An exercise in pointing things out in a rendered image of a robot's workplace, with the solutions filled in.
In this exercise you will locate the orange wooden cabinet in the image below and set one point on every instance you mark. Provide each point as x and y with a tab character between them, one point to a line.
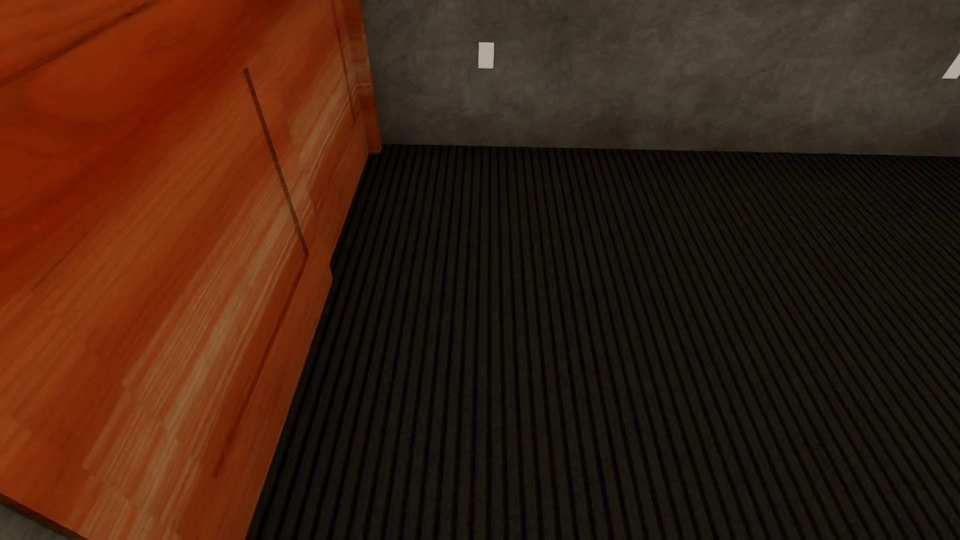
150	262

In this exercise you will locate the white wall outlet plate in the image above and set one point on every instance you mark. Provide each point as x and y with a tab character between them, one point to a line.
486	55

